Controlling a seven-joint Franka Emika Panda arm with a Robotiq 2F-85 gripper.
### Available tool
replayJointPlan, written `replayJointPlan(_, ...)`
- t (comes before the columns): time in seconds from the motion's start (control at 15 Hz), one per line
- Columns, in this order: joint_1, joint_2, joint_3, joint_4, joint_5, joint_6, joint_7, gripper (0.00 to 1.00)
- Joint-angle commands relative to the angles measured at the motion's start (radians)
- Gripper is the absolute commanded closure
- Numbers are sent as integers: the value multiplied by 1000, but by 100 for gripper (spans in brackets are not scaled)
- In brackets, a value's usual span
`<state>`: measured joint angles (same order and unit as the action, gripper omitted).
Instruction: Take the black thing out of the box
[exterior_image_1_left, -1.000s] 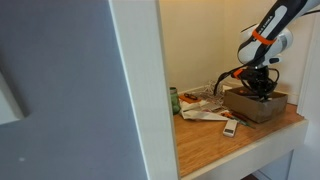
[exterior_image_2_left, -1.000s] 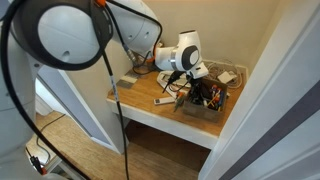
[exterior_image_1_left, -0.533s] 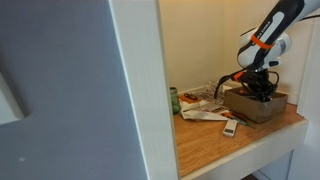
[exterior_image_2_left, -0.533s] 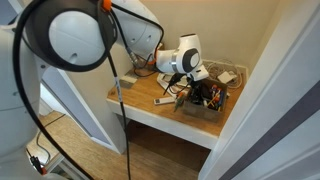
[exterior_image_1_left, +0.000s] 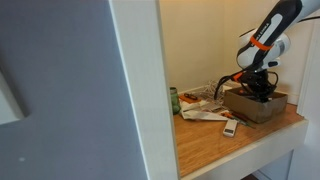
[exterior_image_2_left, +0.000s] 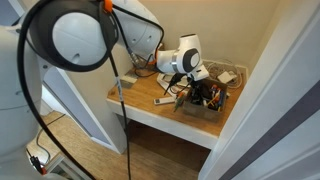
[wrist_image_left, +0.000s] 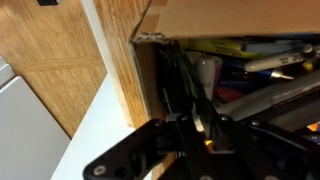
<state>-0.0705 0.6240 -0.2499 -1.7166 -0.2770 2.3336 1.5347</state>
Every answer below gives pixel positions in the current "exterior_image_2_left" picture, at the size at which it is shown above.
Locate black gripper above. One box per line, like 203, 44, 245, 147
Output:
189, 77, 210, 104

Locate brown cardboard box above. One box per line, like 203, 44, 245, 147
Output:
182, 77, 229, 123

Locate yellow pencil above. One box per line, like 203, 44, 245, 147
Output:
206, 96, 222, 108

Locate orange marker pen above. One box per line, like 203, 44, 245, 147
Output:
210, 84, 220, 98

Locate green pencil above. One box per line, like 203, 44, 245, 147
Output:
173, 95, 185, 113

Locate white power adapter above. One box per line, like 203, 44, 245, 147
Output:
217, 70, 234, 84

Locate white remote control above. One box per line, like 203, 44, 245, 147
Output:
153, 96, 177, 107

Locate white paper sheets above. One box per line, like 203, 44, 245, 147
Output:
156, 72, 192, 98

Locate white cable tangle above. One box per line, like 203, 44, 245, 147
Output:
203, 59, 246, 90

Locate thin black cable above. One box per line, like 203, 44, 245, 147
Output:
99, 3, 133, 180

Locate black wrist cable bundle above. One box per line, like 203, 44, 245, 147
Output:
112, 3, 166, 79

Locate black floor cable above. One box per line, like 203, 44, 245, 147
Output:
34, 113, 66, 165

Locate thick black cable hose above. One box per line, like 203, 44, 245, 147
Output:
16, 0, 101, 180

